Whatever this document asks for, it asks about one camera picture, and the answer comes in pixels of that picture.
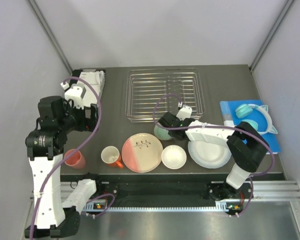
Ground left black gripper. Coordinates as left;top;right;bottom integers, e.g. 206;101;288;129
58;98;100;134

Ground green ceramic bowl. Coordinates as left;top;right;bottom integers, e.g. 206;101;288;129
153;125;173;141

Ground small white bowl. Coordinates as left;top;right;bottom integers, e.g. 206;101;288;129
161;145;187;170

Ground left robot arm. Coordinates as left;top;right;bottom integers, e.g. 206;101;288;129
24;96;104;240

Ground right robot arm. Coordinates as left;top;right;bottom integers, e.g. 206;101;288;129
155;112;272;200

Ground white blue-rimmed plate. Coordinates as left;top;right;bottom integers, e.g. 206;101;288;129
188;141;231;169

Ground pink cream floral plate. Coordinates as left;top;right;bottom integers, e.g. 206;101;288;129
121;133;163;173

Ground pink plastic cup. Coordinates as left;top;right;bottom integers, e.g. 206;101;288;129
64;149;86;169

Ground orange white mug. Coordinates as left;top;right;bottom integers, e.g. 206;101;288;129
100;146;124;169

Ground black tray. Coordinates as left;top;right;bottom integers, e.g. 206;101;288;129
69;68;107;101

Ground blue folder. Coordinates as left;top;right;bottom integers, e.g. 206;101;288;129
219;99;281;154

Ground teal cat-ear headphones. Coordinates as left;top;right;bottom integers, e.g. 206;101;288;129
234;103;278;136

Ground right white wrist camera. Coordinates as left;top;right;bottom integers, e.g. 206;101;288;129
176;101;193;121

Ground metal wire dish rack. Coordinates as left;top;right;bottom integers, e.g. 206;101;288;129
125;67;205;123

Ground aluminium rail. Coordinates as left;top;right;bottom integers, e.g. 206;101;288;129
97;181;300;203

